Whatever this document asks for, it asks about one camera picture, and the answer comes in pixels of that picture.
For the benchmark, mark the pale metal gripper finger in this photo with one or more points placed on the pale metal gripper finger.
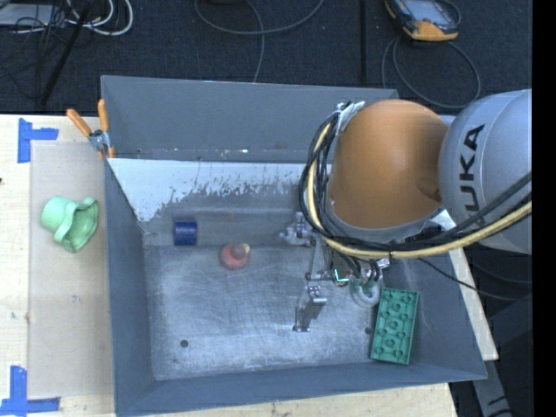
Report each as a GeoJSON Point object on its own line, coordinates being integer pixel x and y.
{"type": "Point", "coordinates": [319, 302]}
{"type": "Point", "coordinates": [303, 311]}

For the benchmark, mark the grey metal bin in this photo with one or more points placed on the grey metal bin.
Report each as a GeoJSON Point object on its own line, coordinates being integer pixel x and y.
{"type": "Point", "coordinates": [243, 311]}

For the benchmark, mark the dark green flat block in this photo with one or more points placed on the dark green flat block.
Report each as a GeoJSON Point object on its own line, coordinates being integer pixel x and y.
{"type": "Point", "coordinates": [394, 326]}

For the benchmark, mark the blue cylinder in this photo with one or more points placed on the blue cylinder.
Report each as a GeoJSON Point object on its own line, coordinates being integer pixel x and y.
{"type": "Point", "coordinates": [185, 232]}

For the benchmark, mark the pale wood flat board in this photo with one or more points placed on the pale wood flat board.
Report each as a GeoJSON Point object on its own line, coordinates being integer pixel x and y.
{"type": "Point", "coordinates": [65, 319]}

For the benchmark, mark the light green plastic cup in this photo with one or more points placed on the light green plastic cup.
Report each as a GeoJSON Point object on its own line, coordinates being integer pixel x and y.
{"type": "Point", "coordinates": [71, 222]}

